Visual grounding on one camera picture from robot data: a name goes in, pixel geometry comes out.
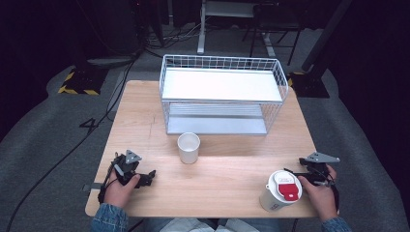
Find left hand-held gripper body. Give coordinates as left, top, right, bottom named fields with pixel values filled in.
left=111, top=149, right=143, bottom=189

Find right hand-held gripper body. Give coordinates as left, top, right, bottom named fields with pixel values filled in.
left=298, top=151, right=341, bottom=188

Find white cup with red lid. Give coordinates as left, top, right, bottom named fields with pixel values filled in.
left=258, top=169, right=304, bottom=214

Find white paper cup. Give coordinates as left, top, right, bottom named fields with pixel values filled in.
left=176, top=131, right=201, bottom=165

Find white wire shelf rack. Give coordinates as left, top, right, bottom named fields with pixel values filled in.
left=159, top=53, right=290, bottom=136

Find person's right hand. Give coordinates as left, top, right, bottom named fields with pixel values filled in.
left=297, top=163, right=339, bottom=223

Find person's left hand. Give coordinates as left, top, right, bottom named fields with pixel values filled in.
left=103, top=169, right=141, bottom=209

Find grey tape strip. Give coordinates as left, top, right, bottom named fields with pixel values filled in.
left=82, top=182, right=104, bottom=193

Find person's legs in jeans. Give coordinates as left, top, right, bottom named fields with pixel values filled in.
left=141, top=217, right=281, bottom=232

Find dark slanted stand pole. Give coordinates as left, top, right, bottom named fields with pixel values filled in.
left=301, top=0, right=353, bottom=73

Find black chair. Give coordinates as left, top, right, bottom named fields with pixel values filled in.
left=242, top=2, right=307, bottom=67

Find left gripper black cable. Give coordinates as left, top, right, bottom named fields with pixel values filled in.
left=97, top=159, right=119, bottom=205

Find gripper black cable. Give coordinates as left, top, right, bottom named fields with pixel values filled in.
left=331, top=184, right=341, bottom=215
left=97, top=159, right=119, bottom=205

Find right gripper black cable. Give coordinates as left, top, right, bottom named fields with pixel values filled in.
left=331, top=184, right=341, bottom=215

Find long black floor cable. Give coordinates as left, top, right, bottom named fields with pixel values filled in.
left=5, top=59, right=138, bottom=232

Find yellow black striped base plate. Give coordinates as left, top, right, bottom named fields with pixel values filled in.
left=57, top=66, right=109, bottom=97
left=287, top=71, right=331, bottom=99

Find bundle of floor cables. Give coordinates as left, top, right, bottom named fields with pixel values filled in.
left=143, top=22, right=202, bottom=59

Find white desk frame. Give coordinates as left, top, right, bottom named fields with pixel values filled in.
left=196, top=0, right=277, bottom=59

